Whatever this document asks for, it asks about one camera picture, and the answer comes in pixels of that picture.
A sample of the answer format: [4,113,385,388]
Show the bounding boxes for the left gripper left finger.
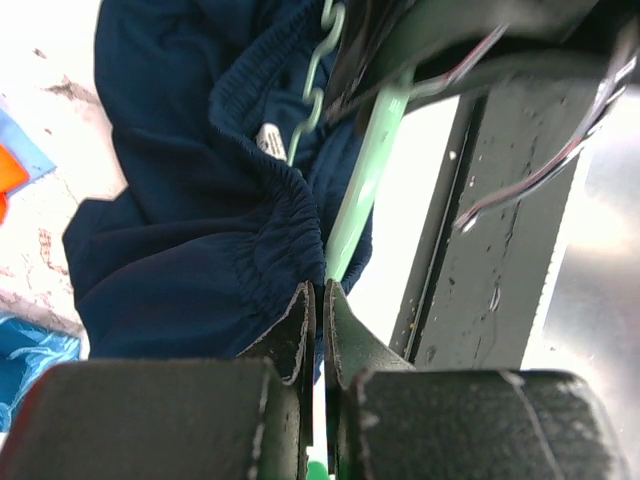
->
[1,283,316,479]

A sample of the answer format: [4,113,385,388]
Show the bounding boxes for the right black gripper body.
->
[323,0,639,125]

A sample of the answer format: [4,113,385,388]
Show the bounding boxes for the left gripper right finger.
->
[323,281,630,479]

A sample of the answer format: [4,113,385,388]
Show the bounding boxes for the mint green hanger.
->
[286,0,414,282]

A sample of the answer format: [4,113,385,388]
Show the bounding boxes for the navy blue shorts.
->
[63,1,361,359]

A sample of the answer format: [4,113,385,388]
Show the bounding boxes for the blue patterned hanging shorts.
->
[1,311,81,433]

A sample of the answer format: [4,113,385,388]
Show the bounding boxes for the light blue hanging shorts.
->
[0,110,56,184]

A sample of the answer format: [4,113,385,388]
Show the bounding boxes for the orange hanging shorts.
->
[0,146,30,222]

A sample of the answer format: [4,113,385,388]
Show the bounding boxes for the green plastic tray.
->
[306,460,333,480]

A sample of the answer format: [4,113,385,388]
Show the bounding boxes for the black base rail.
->
[389,83,590,370]

